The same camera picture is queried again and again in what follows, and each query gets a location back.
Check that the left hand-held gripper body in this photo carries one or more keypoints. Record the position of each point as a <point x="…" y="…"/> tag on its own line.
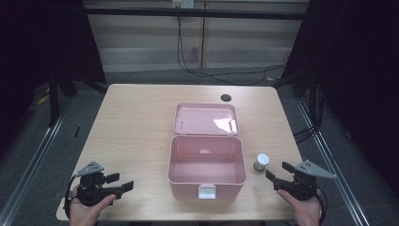
<point x="91" y="190"/>

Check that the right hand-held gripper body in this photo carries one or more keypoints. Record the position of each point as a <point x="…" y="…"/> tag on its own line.
<point x="301" y="188"/>

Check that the small white round can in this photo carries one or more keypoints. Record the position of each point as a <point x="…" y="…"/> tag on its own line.
<point x="261" y="162"/>

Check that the pink plastic storage box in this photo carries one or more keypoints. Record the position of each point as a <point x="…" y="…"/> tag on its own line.
<point x="207" y="171"/>

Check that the person's right hand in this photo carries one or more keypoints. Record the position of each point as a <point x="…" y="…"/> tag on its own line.
<point x="302" y="212"/>

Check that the person's left hand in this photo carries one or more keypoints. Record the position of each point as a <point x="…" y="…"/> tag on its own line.
<point x="86" y="215"/>

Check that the small black floor strip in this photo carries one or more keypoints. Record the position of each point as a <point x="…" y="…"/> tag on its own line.
<point x="77" y="132"/>

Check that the black metal stand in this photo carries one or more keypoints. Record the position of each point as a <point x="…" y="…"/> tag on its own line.
<point x="53" y="100"/>
<point x="313" y="100"/>

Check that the yellow floor tape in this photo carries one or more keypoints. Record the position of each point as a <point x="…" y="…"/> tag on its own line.
<point x="42" y="100"/>

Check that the black curtain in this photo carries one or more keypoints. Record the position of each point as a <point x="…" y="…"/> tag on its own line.
<point x="44" y="40"/>
<point x="360" y="62"/>

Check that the aluminium floor rail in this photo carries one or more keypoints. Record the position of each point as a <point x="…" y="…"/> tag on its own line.
<point x="332" y="163"/>
<point x="34" y="163"/>

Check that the black horizontal frame bar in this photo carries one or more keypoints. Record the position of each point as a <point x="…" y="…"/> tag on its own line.
<point x="194" y="13"/>

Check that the white wall socket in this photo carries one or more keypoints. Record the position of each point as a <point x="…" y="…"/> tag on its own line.
<point x="183" y="3"/>

